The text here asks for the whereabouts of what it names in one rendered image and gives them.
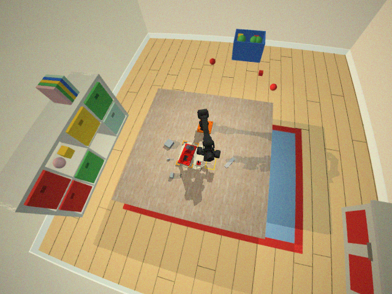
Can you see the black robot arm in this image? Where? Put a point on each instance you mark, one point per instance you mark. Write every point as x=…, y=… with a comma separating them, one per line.
x=203, y=114

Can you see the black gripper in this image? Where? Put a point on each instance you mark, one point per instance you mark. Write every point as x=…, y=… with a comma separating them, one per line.
x=216, y=153

